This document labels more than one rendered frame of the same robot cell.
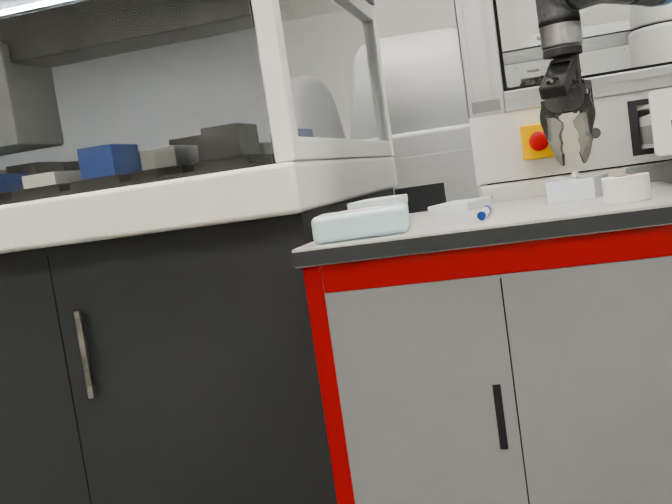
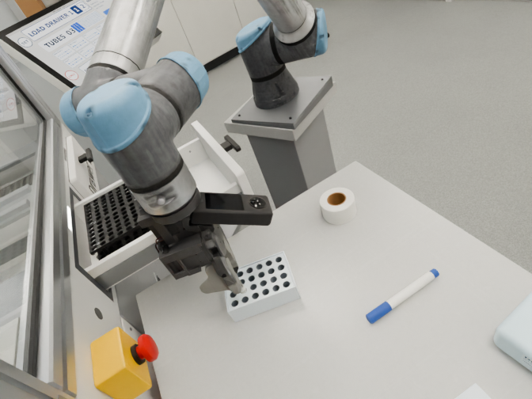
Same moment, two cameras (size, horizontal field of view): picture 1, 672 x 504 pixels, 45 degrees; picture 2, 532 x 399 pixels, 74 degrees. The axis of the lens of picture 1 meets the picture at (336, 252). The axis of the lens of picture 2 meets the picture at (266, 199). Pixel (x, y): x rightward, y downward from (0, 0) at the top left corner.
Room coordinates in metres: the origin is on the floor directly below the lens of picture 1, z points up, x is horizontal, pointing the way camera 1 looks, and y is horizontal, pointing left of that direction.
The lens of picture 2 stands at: (1.62, -0.07, 1.30)
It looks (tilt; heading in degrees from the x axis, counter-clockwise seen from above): 40 degrees down; 242
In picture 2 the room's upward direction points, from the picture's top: 22 degrees counter-clockwise
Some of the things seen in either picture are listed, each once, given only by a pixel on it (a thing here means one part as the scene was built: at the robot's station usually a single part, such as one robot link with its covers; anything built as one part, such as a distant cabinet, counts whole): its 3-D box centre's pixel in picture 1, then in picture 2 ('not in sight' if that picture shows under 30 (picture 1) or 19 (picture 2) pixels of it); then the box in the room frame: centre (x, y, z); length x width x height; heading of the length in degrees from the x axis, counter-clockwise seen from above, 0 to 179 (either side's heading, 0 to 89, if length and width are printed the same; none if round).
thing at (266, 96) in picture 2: not in sight; (271, 81); (0.98, -0.95, 0.83); 0.15 x 0.15 x 0.10
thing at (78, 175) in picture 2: not in sight; (83, 171); (1.58, -1.08, 0.87); 0.29 x 0.02 x 0.11; 75
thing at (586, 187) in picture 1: (578, 187); (260, 285); (1.49, -0.45, 0.78); 0.12 x 0.08 x 0.04; 150
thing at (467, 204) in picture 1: (460, 205); not in sight; (1.68, -0.27, 0.77); 0.13 x 0.09 x 0.02; 147
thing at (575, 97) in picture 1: (566, 82); (186, 229); (1.54, -0.47, 0.97); 0.09 x 0.08 x 0.12; 150
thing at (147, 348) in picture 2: (539, 141); (144, 350); (1.69, -0.44, 0.88); 0.04 x 0.03 x 0.04; 75
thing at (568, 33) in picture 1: (559, 38); (165, 188); (1.54, -0.46, 1.06); 0.08 x 0.08 x 0.05
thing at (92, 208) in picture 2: not in sight; (143, 210); (1.55, -0.75, 0.87); 0.22 x 0.18 x 0.06; 165
